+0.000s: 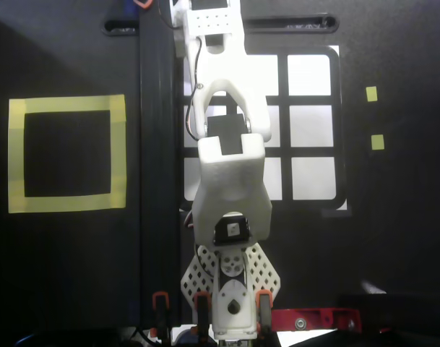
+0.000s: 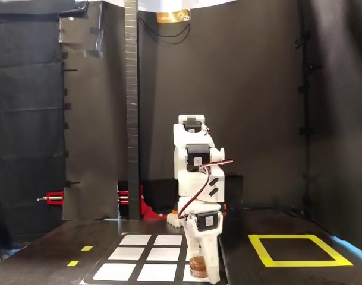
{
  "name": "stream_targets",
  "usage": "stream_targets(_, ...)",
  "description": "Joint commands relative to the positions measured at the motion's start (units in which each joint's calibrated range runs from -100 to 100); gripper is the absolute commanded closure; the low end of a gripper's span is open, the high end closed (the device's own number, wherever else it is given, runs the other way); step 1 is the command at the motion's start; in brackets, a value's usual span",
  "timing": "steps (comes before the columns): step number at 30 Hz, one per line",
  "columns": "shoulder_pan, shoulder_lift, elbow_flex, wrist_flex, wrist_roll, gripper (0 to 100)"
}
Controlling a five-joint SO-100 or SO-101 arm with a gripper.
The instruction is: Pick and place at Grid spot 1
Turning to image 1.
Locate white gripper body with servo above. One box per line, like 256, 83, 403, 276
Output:
173, 0, 191, 59

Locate white grid sheet black lines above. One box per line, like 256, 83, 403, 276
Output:
176, 45, 349, 212

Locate blue tape piece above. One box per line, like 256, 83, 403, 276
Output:
122, 0, 141, 18

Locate black flat beam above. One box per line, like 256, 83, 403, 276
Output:
139, 10, 179, 326

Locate black slotted bar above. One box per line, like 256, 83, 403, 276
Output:
102, 13, 340, 36

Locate yellow tape square outline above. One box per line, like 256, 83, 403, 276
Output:
8, 94, 127, 214

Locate red bar clamp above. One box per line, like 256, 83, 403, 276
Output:
272, 307, 362, 333

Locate white paper sheet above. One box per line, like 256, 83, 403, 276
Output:
277, 328, 337, 347

